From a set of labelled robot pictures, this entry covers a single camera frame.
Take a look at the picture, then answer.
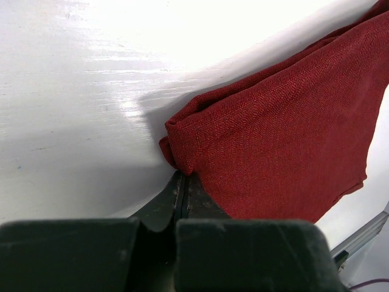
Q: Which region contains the aluminium right side rail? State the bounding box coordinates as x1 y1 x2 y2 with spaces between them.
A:
331 211 388 271

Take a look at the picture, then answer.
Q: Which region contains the dark red cloth napkin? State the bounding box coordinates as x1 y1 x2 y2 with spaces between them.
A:
159 1 388 222

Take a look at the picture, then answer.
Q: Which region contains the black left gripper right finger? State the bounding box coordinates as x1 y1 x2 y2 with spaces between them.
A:
175 176 345 291

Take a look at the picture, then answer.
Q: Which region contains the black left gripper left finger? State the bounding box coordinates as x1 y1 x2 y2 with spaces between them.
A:
1 173 183 291

